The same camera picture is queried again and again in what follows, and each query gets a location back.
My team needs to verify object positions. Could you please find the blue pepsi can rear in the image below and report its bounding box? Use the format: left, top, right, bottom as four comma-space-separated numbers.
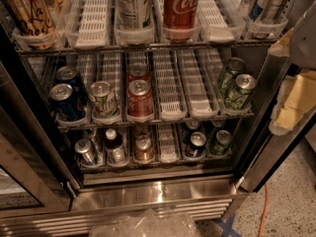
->
55, 66, 88, 106

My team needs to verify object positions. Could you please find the green can bottom shelf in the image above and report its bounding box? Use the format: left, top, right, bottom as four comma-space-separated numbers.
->
210, 129, 232, 156

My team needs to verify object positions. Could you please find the white green soda can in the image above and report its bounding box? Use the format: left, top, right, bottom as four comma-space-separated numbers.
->
89, 81, 118, 119

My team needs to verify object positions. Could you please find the silver slim can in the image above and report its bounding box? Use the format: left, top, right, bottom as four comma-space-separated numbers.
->
74, 138, 97, 165

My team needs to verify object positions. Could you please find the green can rear right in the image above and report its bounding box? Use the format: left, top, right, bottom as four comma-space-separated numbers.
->
217, 57, 245, 96

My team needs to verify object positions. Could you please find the clear plastic bag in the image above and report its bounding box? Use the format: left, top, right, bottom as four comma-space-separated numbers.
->
89, 209, 200, 237

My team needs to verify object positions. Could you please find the white green labelled can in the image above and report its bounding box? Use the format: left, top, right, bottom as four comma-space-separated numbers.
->
116, 0, 151, 30

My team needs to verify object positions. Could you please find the green can front right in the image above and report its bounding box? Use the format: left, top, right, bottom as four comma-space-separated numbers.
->
224, 74, 257, 111

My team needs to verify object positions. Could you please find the brown can bottom shelf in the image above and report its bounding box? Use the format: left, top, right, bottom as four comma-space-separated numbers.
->
135, 135, 153, 162

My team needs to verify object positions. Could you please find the blue pepsi can front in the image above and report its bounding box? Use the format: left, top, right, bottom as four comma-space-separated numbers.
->
49, 83, 85, 121

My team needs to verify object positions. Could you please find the blue tape cross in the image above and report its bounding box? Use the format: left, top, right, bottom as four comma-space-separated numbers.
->
214, 215, 242, 237

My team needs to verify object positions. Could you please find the dark bottle white cap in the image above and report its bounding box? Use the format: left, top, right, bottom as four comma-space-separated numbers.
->
105, 128, 126, 164

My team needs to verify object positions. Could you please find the red coke can front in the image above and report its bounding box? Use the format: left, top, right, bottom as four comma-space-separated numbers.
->
127, 80, 153, 118

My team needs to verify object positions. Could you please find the gold La Croix can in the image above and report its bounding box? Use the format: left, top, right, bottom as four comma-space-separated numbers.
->
1, 0, 55, 49

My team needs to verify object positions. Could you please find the orange cable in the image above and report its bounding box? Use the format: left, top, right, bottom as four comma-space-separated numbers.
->
257, 183, 271, 237

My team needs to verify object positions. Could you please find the dark blue can bottom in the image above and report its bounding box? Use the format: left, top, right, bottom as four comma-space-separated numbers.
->
185, 131, 206, 158

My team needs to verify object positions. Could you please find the stainless steel fridge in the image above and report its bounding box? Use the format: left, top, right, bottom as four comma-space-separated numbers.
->
0, 0, 314, 237

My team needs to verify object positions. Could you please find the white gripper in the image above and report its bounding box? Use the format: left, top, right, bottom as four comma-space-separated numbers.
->
268, 0, 316, 135

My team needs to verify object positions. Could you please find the tall red Coca-Cola can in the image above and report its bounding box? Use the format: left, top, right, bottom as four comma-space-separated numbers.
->
163, 0, 198, 41

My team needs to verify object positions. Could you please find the blue pepsi can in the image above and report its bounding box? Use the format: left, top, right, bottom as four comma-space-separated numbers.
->
49, 83, 85, 121
55, 66, 88, 106

